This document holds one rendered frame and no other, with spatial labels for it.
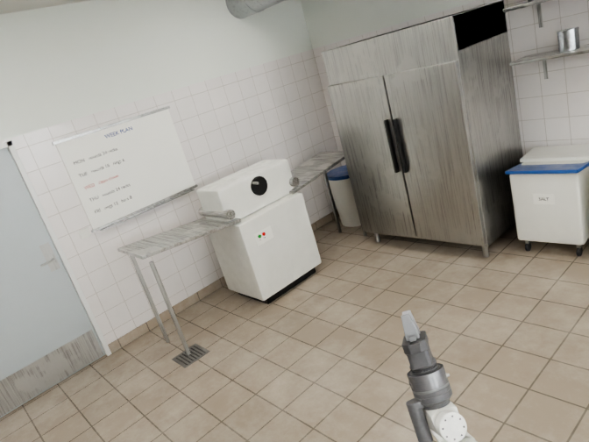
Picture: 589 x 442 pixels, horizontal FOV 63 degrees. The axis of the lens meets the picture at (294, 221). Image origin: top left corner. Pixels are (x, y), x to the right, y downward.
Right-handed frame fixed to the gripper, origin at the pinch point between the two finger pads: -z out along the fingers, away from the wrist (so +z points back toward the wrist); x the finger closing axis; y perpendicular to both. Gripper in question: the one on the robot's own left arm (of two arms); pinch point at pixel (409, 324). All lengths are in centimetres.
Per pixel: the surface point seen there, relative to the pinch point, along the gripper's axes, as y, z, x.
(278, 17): 70, -297, -403
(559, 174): -115, -26, -290
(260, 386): 136, 52, -207
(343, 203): 75, -75, -451
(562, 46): -148, -119, -291
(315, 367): 97, 52, -220
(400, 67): -31, -154, -294
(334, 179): 73, -105, -437
